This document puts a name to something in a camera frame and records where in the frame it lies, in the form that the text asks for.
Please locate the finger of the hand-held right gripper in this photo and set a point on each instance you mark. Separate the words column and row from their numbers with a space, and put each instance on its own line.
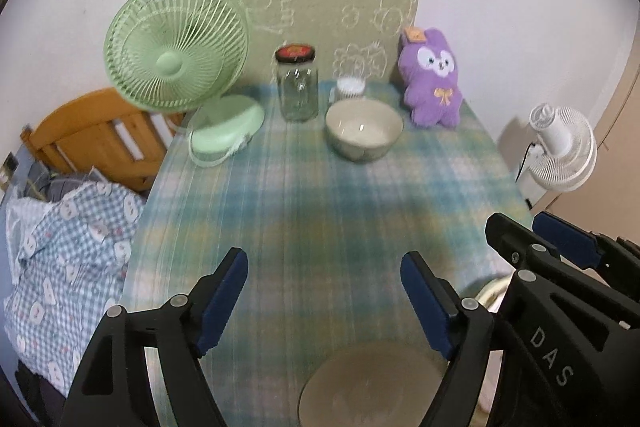
column 510, row 237
column 565, row 237

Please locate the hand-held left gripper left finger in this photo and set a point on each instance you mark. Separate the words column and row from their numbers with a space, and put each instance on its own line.
column 220, row 302

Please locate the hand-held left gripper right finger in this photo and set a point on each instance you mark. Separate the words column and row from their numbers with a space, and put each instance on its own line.
column 425, row 307

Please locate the medium floral ceramic bowl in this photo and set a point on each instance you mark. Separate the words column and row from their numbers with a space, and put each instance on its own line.
column 370, row 387

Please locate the large floral ceramic bowl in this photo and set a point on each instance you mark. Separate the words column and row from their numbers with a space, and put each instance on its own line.
column 362, row 129

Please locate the white fan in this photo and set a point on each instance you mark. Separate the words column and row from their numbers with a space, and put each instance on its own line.
column 565, row 157

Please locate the plaid tablecloth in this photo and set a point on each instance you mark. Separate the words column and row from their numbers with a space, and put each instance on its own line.
column 300, row 217

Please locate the purple plush toy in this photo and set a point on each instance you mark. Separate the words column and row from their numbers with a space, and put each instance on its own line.
column 432, row 107

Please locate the blue checked blanket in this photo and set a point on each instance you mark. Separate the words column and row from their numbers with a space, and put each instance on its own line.
column 65, row 257

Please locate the grey cloth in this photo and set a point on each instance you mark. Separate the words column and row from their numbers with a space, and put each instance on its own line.
column 55, row 188

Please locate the small white container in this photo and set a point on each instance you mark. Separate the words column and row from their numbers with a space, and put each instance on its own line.
column 350, row 88

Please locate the glass jar with dark lid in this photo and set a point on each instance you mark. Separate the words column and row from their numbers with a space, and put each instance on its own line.
column 297, row 92

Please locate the green desk fan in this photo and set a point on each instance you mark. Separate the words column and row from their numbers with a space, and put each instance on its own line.
column 170, row 62

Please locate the green wall poster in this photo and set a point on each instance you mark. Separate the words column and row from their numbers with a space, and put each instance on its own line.
column 310, row 12

